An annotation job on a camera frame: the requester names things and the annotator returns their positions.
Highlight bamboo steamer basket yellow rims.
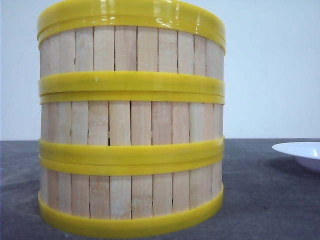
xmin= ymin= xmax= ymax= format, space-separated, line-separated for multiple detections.
xmin=38 ymin=26 xmax=225 ymax=104

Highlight woven bamboo steamer lid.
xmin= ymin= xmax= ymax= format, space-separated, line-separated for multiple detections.
xmin=37 ymin=0 xmax=226 ymax=45

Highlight white plate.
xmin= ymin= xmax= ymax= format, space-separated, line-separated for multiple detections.
xmin=272 ymin=141 xmax=320 ymax=173

